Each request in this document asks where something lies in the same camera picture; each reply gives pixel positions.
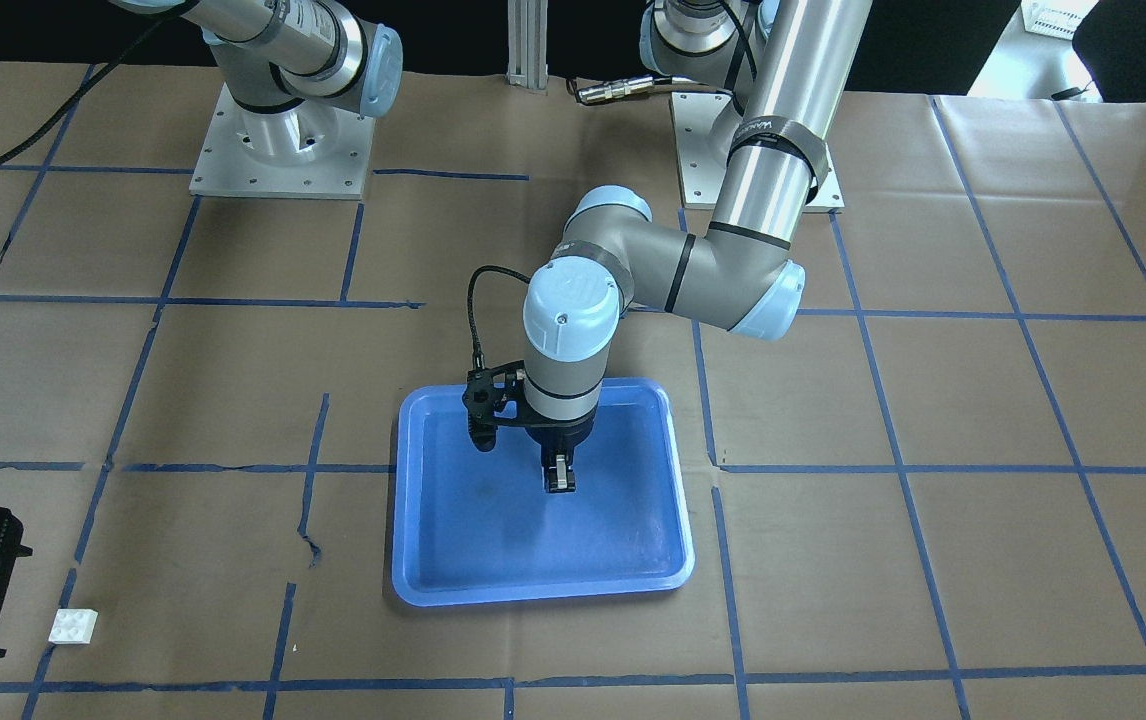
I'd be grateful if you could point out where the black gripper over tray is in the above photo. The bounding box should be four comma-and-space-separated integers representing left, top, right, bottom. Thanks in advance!
529, 420, 592, 495

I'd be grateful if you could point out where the white block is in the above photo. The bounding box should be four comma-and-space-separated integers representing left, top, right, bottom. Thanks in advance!
47, 609, 99, 645

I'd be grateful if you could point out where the blue plastic tray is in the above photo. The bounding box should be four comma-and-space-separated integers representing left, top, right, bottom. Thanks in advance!
391, 378, 696, 606

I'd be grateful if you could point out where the brown paper table cover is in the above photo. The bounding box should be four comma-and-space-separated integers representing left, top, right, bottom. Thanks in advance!
0, 66, 1146, 719

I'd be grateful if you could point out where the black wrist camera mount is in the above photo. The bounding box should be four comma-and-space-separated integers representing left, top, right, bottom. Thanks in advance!
462, 354, 528, 452

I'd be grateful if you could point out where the aluminium frame post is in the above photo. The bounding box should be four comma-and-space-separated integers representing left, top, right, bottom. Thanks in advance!
505, 0, 549, 94

